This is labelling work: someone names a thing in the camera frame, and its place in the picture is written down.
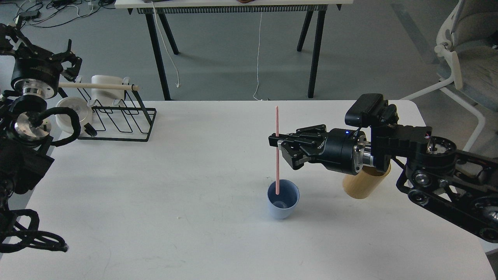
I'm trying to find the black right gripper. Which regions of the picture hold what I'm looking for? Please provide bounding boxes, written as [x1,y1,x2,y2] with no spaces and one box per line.
[268,124,372,174]

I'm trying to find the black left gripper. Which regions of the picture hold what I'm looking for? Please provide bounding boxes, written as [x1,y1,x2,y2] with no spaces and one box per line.
[0,23,82,98]

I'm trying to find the pink chopstick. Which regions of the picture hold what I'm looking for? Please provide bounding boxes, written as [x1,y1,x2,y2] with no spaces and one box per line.
[275,106,281,195]

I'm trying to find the light blue cup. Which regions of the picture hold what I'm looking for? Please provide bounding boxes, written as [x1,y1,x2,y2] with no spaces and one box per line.
[266,179,300,219]

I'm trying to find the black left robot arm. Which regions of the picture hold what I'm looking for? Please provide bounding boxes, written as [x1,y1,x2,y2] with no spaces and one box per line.
[0,24,82,253]

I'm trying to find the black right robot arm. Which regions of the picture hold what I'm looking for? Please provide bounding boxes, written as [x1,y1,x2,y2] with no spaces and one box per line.
[268,124,497,243]

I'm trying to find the white plastic cup on rack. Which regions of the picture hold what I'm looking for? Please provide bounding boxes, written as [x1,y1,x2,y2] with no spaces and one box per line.
[91,75,129,107]

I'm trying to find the bamboo cylinder holder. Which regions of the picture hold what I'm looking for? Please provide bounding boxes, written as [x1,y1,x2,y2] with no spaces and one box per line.
[342,164,391,199]

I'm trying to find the white background table black legs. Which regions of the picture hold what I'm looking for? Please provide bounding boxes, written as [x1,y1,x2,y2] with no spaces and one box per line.
[113,0,354,101]

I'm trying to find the white office chair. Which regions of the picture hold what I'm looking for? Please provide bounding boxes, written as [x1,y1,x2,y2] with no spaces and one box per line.
[404,0,498,151]

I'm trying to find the black floor cables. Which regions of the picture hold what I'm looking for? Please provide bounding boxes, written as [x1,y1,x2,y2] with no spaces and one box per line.
[0,0,116,30]

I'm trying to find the white hanging cable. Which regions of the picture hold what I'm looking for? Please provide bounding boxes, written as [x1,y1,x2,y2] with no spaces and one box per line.
[150,2,182,89]
[252,12,271,102]

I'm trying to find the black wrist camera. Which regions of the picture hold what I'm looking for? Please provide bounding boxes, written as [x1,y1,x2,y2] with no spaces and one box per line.
[345,93,399,128]

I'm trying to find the wooden rack handle rod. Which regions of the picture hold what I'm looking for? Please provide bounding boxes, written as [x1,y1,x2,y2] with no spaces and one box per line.
[59,82,141,91]

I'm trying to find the black wire dish rack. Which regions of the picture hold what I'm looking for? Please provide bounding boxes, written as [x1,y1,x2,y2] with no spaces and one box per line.
[56,87,157,142]

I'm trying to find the white hanging cable left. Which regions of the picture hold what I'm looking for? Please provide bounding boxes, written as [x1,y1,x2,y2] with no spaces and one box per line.
[150,2,182,89]

